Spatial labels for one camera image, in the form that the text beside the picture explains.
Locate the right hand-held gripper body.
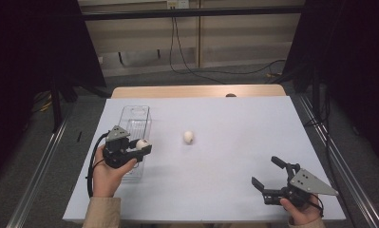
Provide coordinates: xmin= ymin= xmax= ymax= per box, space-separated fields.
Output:
xmin=262 ymin=168 xmax=340 ymax=208

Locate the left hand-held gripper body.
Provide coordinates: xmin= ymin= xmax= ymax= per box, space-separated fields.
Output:
xmin=102 ymin=124 xmax=138 ymax=169

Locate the clear plastic storage box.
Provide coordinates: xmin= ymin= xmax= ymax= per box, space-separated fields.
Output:
xmin=118 ymin=104 xmax=153 ymax=184

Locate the person's right hand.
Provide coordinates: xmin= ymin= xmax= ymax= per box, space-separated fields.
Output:
xmin=279 ymin=193 xmax=325 ymax=226

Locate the person's left hand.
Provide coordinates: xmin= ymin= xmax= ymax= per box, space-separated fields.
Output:
xmin=91 ymin=145 xmax=138 ymax=199

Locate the light wooden table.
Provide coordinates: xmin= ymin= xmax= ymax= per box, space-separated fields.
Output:
xmin=110 ymin=84 xmax=288 ymax=99

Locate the black metal stand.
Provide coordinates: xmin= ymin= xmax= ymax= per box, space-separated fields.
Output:
xmin=48 ymin=79 xmax=63 ymax=134

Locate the dark curtain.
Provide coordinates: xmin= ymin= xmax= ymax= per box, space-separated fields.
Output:
xmin=0 ymin=0 xmax=108 ymax=183
xmin=283 ymin=0 xmax=379 ymax=167

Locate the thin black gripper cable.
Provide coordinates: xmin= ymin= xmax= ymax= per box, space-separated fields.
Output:
xmin=310 ymin=193 xmax=325 ymax=212

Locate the thick black gripper cable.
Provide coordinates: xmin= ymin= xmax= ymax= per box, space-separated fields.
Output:
xmin=85 ymin=132 xmax=110 ymax=199

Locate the aluminium floor rail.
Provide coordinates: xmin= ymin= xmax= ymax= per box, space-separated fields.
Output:
xmin=6 ymin=113 xmax=69 ymax=228
xmin=295 ymin=94 xmax=379 ymax=228

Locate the black socket cable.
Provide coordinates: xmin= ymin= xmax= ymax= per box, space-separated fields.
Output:
xmin=173 ymin=15 xmax=226 ymax=86
xmin=168 ymin=9 xmax=287 ymax=77

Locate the white wall socket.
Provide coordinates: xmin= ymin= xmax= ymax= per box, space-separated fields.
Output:
xmin=166 ymin=0 xmax=191 ymax=10

